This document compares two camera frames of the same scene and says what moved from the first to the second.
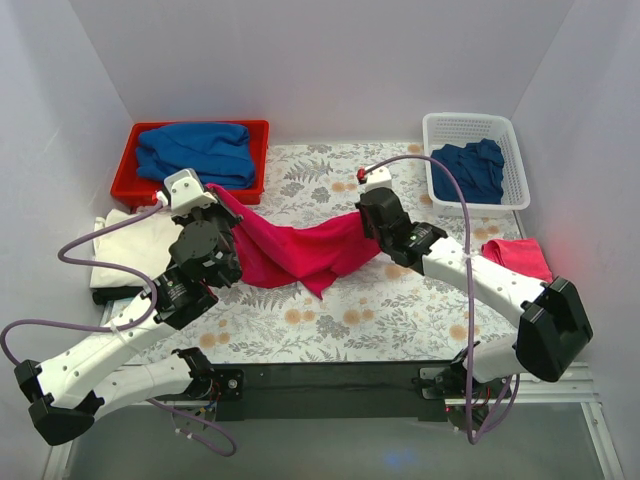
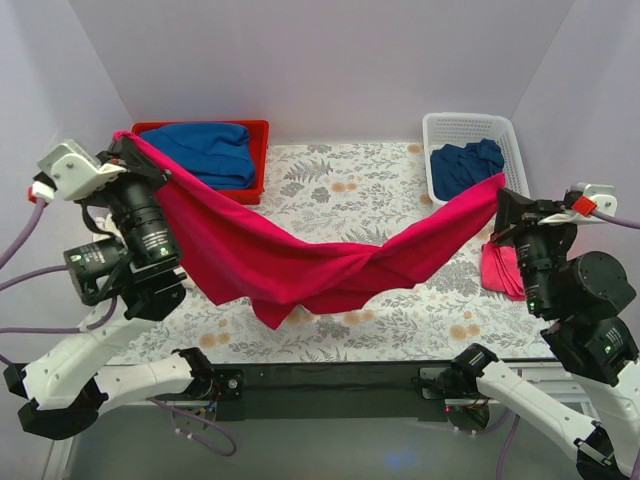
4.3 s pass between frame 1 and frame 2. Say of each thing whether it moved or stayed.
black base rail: stayed
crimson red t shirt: moved
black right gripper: moved
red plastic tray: stayed
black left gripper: moved
